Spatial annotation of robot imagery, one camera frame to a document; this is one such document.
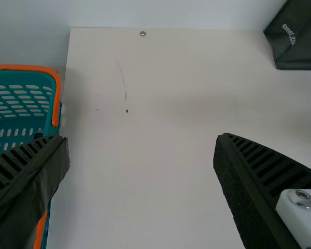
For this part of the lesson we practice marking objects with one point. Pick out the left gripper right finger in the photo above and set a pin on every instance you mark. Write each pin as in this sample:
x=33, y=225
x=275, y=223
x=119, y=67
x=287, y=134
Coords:
x=254, y=186

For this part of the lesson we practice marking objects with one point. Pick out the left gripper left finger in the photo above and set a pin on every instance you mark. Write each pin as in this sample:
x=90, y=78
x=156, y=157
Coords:
x=18, y=181

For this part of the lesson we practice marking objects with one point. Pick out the teal shopping basket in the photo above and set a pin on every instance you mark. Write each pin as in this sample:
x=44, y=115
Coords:
x=18, y=103

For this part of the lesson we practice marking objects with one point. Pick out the dark grey bag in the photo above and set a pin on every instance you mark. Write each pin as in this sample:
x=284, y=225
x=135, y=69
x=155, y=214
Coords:
x=298, y=44

